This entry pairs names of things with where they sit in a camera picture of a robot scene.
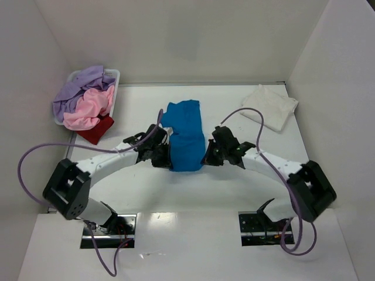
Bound white plastic laundry basket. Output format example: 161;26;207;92
52;68;121;127

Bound lavender t shirt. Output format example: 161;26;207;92
51;64;115;121

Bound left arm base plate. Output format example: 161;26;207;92
80;214;137;249

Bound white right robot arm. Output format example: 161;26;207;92
202;126;337;222

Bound pink t shirt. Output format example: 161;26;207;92
63;85;115;131

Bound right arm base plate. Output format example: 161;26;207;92
238;212;288;246

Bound white folded t shirt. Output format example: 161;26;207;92
241;84;298;132

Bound red t shirt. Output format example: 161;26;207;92
76;114;114;145

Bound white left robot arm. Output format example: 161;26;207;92
43;124;173;233

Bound blue t shirt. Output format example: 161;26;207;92
161;100;206;172

